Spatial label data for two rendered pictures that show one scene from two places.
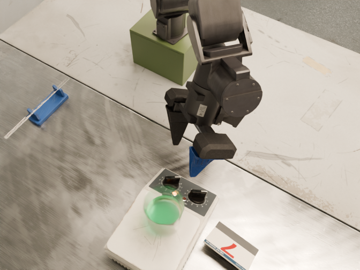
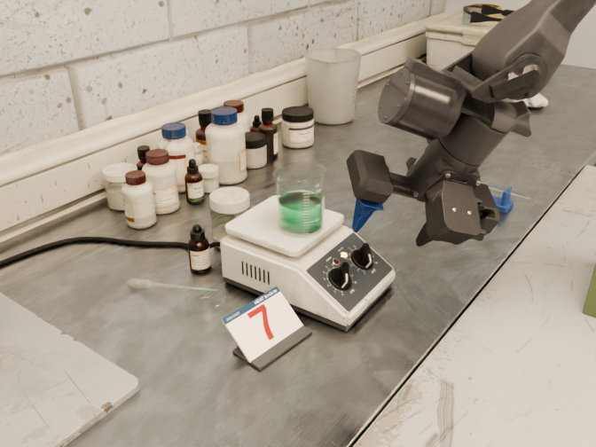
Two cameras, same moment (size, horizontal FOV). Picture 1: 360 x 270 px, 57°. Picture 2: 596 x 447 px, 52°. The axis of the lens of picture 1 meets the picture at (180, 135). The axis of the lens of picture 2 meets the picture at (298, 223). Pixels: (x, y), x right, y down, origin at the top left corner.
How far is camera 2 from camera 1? 0.74 m
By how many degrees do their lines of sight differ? 70
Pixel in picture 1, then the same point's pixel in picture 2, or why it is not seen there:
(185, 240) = (270, 239)
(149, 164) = (407, 273)
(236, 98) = (390, 90)
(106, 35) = not seen: outside the picture
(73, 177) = (380, 220)
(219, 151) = (355, 165)
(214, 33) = (480, 53)
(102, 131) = not seen: hidden behind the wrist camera
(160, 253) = (259, 223)
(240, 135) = (488, 378)
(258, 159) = (435, 397)
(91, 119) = not seen: hidden behind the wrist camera
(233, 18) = (504, 47)
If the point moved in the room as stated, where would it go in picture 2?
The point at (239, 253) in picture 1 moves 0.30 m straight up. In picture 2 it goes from (254, 333) to (244, 76)
